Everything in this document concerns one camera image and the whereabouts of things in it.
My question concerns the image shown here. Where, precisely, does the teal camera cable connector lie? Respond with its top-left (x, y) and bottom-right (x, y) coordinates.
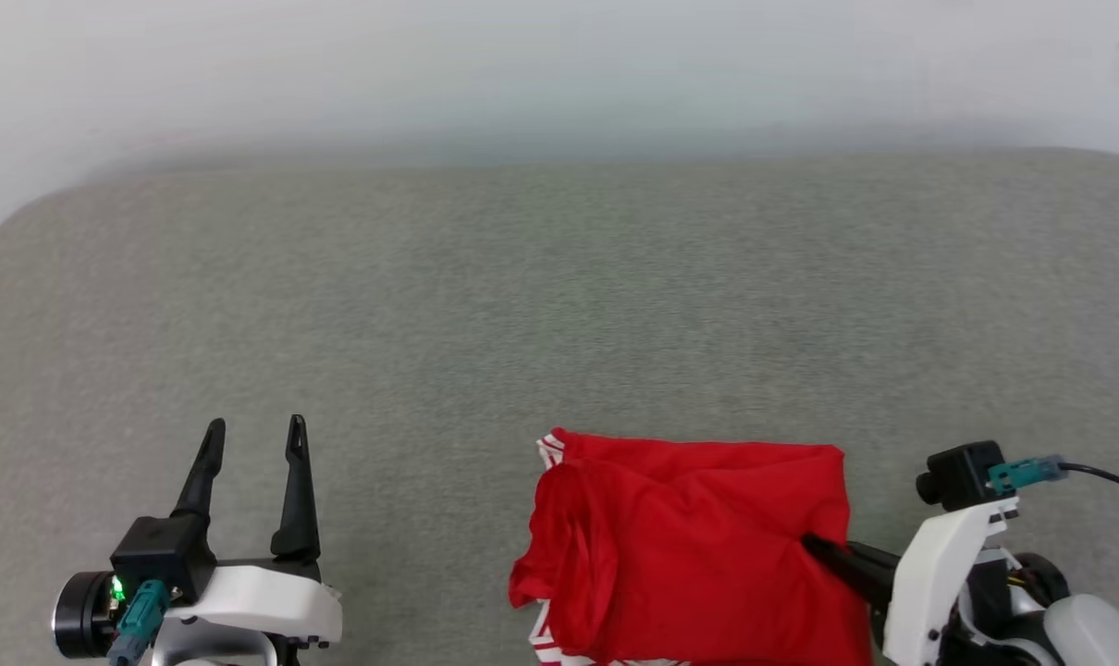
top-left (106, 580), bottom-right (170, 666)
top-left (988, 455), bottom-right (1069, 497)

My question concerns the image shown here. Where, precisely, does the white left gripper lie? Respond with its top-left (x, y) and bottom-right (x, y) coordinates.
top-left (173, 413), bottom-right (343, 646)

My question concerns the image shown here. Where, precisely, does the thin black camera cable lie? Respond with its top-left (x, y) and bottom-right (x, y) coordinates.
top-left (1062, 462), bottom-right (1119, 500)

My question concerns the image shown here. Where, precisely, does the red and white garment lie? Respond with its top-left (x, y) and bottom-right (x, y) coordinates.
top-left (509, 427), bottom-right (875, 666)

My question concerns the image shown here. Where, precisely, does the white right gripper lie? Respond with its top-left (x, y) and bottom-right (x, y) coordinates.
top-left (803, 499), bottom-right (1020, 666)

